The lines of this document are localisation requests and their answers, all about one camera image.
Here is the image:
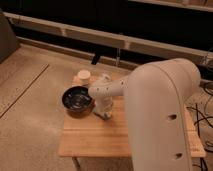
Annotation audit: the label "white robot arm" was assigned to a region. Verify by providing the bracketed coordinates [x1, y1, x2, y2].
[89, 58, 201, 171]

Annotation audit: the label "dark blue bowl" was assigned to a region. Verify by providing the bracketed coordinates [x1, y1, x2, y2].
[62, 86, 93, 112]

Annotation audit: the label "small white cup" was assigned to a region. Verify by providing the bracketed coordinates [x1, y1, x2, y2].
[77, 70, 91, 85]

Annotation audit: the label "wooden table leg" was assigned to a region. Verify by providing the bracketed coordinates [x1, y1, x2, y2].
[72, 157, 81, 171]

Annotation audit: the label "grey panel at left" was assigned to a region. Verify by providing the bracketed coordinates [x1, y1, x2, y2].
[0, 9, 20, 63]

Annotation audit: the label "black cables on floor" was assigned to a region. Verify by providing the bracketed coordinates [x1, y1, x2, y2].
[186, 81, 213, 171]

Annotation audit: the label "grey metal rail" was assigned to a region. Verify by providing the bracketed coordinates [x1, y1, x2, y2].
[4, 12, 213, 65]

